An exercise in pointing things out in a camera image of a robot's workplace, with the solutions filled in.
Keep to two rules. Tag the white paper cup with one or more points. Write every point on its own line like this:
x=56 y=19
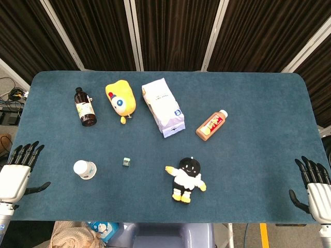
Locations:
x=84 y=169

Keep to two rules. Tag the yellow plush toy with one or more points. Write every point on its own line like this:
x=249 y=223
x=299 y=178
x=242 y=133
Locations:
x=121 y=99

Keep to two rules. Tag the blue cartoon package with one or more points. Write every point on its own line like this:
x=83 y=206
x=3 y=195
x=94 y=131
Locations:
x=103 y=230

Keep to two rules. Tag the brown glass bottle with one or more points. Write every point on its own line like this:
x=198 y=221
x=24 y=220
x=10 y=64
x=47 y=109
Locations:
x=84 y=108

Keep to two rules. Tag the black curtain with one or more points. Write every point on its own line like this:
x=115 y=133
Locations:
x=165 y=33

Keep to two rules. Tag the blue table mat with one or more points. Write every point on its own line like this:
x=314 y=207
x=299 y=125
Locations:
x=165 y=147

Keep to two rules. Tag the brown drink bottle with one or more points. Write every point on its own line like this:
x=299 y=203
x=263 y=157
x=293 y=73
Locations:
x=210 y=126

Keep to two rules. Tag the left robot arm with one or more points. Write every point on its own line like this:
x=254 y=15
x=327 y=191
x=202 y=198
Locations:
x=4 y=219

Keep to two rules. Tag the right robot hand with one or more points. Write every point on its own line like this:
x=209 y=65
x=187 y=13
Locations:
x=318 y=196

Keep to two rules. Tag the beige knitted cloth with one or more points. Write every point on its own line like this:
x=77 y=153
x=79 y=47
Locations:
x=72 y=235

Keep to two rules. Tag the white tissue pack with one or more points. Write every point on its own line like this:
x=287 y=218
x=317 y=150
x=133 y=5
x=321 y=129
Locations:
x=164 y=106

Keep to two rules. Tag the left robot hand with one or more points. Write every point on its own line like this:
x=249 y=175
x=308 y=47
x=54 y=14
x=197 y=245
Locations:
x=14 y=182

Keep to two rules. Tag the small green eraser block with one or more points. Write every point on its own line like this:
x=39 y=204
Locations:
x=126 y=162

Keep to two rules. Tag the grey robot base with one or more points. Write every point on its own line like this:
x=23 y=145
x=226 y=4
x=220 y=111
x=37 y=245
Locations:
x=165 y=235

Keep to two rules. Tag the black and white plush doll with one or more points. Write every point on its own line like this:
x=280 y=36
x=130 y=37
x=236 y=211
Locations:
x=186 y=180

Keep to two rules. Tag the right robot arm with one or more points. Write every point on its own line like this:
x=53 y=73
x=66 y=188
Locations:
x=325 y=233

